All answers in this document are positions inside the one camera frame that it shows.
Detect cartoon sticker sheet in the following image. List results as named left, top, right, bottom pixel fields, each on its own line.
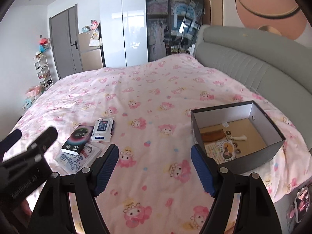
left=216, top=140, right=236, bottom=162

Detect orange printed card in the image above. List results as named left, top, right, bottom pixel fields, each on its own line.
left=204, top=143, right=224, bottom=164

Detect person's hand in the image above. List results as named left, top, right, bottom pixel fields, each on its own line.
left=14, top=199, right=32, bottom=228

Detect cartoon plastic bag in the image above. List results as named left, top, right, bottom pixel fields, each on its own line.
left=55, top=143, right=102, bottom=174

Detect black colourful small box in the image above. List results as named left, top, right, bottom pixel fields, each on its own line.
left=61, top=125, right=94, bottom=155

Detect black cardboard box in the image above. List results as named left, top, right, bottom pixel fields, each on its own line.
left=191, top=100, right=285, bottom=174

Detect white storage shelf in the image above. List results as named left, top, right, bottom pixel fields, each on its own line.
left=34, top=56, right=53, bottom=91

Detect wooden comb with tassel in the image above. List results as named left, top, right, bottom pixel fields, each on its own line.
left=201, top=130, right=247, bottom=143

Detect wet wipes pack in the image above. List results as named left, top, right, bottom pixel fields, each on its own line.
left=91, top=118, right=114, bottom=142

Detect pink cartoon bedsheet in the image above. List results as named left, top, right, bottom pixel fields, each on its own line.
left=5, top=54, right=311, bottom=233

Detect grey door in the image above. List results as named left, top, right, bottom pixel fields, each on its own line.
left=49, top=5, right=82, bottom=79

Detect brown cardboard boxes stack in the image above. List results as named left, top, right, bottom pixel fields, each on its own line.
left=78, top=31, right=103, bottom=71

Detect grey padded headboard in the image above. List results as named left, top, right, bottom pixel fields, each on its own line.
left=194, top=25, right=311, bottom=149

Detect white glossy wardrobe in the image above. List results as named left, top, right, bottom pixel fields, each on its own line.
left=99, top=0, right=148, bottom=68

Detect skateboard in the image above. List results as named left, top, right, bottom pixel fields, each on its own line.
left=178, top=0, right=205, bottom=54

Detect dark glass display cabinet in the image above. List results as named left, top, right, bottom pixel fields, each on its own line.
left=146, top=0, right=191, bottom=61

